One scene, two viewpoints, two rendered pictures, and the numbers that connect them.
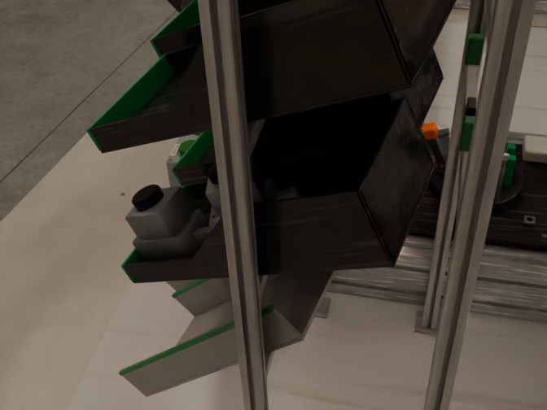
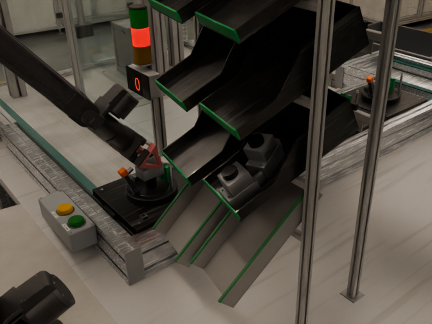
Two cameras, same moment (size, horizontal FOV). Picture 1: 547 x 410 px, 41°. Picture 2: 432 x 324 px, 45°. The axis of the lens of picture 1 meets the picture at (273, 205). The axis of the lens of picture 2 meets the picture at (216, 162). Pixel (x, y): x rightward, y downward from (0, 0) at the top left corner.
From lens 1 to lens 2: 0.75 m
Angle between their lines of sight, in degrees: 43
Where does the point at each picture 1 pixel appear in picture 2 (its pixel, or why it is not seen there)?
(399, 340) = not seen: hidden behind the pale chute
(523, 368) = not seen: hidden behind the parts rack
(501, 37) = (395, 14)
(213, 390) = (216, 314)
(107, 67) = not seen: outside the picture
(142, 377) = (234, 292)
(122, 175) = (18, 273)
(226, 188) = (321, 115)
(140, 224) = (237, 184)
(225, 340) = (286, 224)
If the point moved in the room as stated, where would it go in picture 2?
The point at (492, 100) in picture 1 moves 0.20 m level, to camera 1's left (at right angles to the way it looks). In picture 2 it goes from (392, 38) to (341, 72)
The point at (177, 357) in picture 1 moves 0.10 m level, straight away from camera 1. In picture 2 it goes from (258, 257) to (210, 244)
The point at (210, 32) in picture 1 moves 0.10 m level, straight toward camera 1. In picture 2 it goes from (326, 40) to (393, 51)
